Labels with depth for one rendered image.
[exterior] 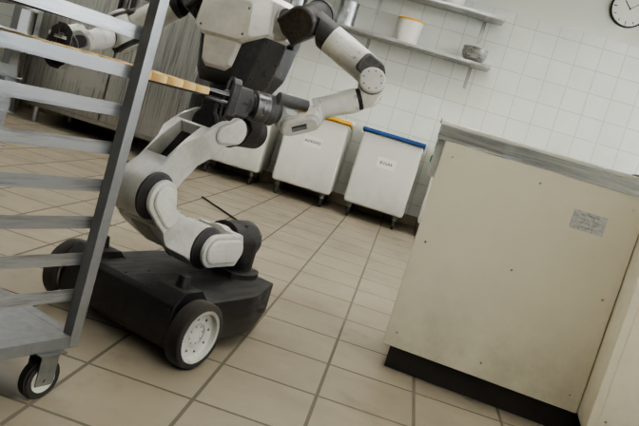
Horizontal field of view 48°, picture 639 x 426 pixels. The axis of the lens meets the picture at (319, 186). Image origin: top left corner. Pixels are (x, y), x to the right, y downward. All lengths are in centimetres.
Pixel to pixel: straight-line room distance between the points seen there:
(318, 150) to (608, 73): 265
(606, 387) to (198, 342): 125
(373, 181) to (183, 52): 188
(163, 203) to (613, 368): 145
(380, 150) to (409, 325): 355
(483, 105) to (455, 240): 424
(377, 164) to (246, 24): 396
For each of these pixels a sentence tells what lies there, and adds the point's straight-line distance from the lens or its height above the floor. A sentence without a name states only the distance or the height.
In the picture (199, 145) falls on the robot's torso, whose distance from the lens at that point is 219.
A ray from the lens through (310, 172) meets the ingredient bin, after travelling 611.
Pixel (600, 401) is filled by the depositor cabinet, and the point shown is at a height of 20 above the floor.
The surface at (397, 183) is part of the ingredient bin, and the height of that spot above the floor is 39.
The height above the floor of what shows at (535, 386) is 13.
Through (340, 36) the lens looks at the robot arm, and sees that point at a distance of 216.
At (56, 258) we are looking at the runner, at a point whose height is 34.
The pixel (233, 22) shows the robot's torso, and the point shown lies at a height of 99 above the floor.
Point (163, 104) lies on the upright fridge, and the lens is 614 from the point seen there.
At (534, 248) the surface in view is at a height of 57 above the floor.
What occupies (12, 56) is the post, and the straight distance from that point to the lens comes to 205.
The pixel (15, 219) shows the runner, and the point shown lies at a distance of 163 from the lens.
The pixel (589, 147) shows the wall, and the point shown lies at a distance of 687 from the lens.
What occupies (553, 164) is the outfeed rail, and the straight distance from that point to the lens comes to 256.
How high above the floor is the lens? 83
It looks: 6 degrees down
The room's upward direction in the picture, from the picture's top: 16 degrees clockwise
